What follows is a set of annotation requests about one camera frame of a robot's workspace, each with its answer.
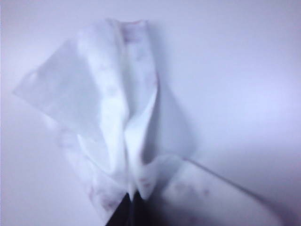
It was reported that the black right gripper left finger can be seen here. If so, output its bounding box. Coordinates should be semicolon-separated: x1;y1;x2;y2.
107;192;133;226

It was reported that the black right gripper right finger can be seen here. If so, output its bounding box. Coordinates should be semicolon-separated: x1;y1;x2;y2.
132;190;156;226

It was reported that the white wet wipe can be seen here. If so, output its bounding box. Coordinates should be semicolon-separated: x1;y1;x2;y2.
13;18;285;226

